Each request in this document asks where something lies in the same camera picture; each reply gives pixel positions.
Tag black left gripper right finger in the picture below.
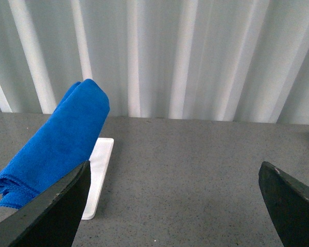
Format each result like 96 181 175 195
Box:
259 162 309 246

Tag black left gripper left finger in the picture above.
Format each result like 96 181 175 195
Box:
0 161 91 246

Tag blue microfiber cloth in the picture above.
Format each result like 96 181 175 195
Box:
0 79 110 209

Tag white rack with wooden bars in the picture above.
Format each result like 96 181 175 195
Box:
81 138 114 220

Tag white pleated curtain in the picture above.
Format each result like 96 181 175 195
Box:
0 1 309 125

